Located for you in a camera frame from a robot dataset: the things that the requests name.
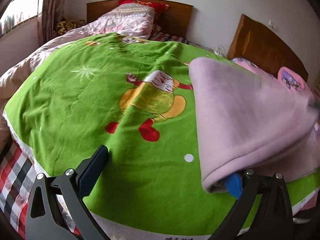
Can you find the barred window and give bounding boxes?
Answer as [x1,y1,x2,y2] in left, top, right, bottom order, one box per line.
[0,0,44,35]

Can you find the red pillow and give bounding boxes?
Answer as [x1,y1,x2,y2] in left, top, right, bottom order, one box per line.
[118,0,170,30]

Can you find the pink bedsheet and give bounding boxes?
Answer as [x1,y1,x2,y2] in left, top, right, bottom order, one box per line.
[230,57,279,79]

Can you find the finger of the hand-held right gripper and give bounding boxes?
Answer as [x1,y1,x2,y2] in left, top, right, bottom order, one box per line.
[307,100,320,115]

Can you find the plaid bedsheet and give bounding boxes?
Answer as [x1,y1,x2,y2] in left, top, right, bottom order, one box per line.
[0,25,188,240]

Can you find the mauve pants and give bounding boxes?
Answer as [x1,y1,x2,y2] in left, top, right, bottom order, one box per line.
[188,57,320,194]

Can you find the green printed blanket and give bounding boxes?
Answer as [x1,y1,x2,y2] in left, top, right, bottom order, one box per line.
[4,32,320,240]

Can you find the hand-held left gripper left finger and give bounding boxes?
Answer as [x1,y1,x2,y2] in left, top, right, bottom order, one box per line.
[25,144,110,240]

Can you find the tiger patterned blanket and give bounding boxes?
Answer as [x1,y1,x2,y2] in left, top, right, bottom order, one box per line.
[55,17,85,37]

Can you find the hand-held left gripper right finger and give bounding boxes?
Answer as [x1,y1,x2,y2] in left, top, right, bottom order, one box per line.
[211,169,293,240]

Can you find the plain wooden headboard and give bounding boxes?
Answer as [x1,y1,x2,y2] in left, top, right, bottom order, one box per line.
[86,0,194,44]

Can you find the padded wooden headboard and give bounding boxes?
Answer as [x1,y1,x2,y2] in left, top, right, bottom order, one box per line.
[227,14,309,82]

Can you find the rolled pink quilt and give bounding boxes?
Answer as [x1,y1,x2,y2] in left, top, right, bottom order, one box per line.
[277,66,313,95]

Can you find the pink curtain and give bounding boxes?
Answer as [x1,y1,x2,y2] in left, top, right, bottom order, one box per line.
[37,0,67,47]

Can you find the pink patterned folded quilt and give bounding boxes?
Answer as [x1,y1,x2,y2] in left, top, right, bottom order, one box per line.
[95,5,157,40]

